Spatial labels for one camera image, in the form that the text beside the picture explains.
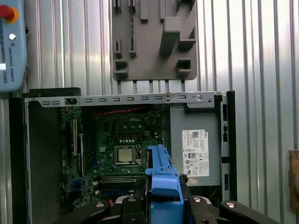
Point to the pale blue teach pendant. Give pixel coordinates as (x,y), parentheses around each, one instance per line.
(14,58)

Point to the black CPU socket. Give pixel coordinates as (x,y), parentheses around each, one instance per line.
(123,166)

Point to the green motherboard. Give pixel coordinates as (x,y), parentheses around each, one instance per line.
(105,140)

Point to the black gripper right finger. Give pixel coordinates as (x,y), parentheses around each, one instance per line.
(198,210)

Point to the hard disk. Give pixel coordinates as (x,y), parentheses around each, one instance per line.
(163,186)

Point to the grey power supply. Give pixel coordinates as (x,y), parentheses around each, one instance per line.
(177,140)

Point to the silver CPU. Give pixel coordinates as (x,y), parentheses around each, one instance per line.
(125,154)

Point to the grey parts rack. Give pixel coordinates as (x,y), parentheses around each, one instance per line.
(151,63)

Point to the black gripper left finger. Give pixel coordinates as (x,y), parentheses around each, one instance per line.
(130,214)

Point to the black RAM slot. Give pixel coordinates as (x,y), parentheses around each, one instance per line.
(116,179)

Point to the brown base plate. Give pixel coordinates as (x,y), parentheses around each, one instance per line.
(294,182)

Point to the black PC case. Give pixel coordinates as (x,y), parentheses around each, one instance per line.
(44,151)

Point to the black case fan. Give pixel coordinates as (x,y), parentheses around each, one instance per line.
(149,110)

